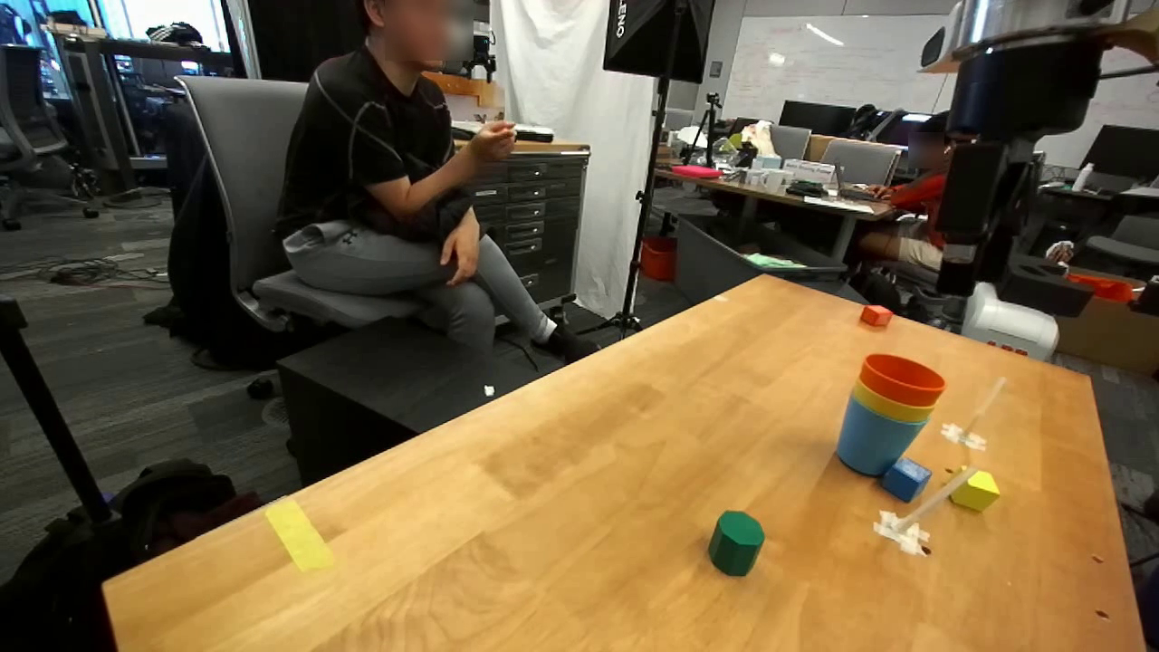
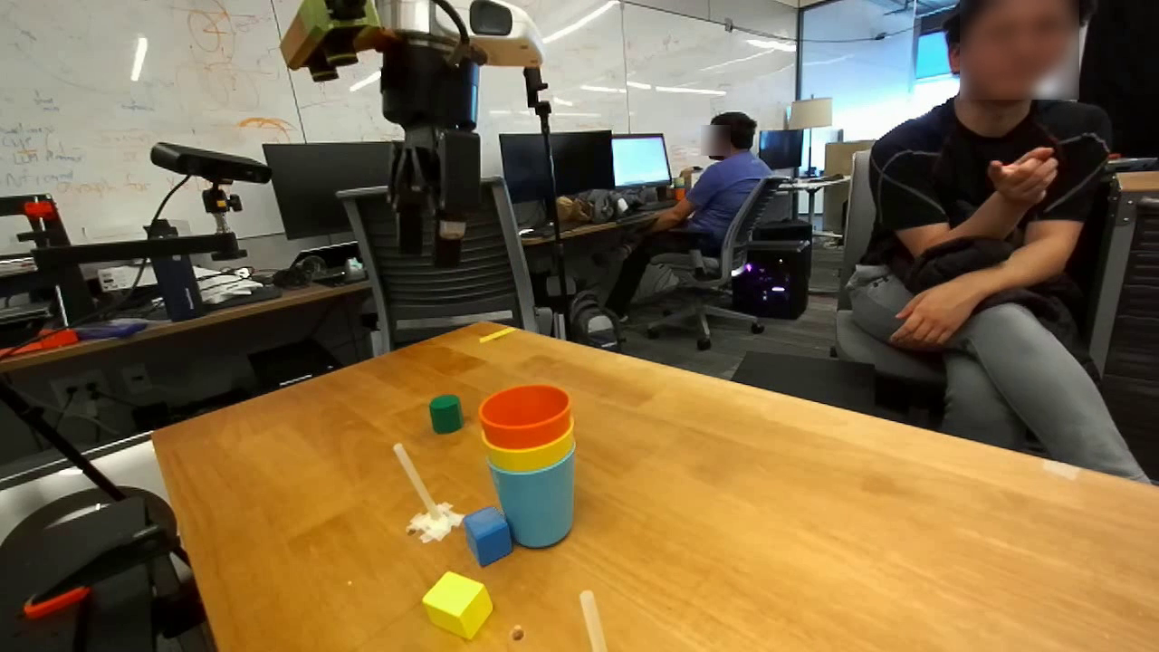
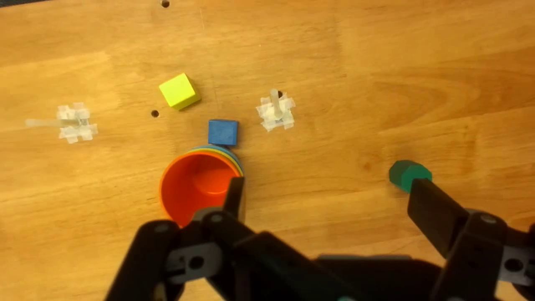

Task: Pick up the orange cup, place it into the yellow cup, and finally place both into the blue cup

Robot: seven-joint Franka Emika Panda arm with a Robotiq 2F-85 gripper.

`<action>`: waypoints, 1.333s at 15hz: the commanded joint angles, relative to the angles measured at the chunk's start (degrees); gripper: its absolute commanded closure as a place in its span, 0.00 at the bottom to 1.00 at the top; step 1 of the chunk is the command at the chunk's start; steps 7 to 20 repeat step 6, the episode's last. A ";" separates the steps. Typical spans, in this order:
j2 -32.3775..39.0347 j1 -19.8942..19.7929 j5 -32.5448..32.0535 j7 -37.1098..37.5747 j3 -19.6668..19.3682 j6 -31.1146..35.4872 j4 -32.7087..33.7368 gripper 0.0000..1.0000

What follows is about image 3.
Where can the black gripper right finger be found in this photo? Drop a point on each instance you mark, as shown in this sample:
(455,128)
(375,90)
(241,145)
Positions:
(474,245)

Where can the yellow plastic cup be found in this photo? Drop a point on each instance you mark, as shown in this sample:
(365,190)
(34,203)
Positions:
(229,156)

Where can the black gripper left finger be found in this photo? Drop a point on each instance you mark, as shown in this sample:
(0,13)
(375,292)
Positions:
(234,257)

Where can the green cylinder block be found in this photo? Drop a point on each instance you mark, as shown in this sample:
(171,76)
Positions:
(407,175)

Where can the yellow cube block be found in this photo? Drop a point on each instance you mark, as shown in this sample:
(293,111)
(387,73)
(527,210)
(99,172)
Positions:
(178,91)

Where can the orange plastic cup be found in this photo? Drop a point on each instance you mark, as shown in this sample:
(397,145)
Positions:
(194,187)

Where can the blue cube block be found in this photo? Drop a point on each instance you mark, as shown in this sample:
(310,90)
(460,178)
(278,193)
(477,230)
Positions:
(223,135)

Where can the blue plastic cup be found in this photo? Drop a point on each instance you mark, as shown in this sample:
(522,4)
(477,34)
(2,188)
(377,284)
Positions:
(236,158)

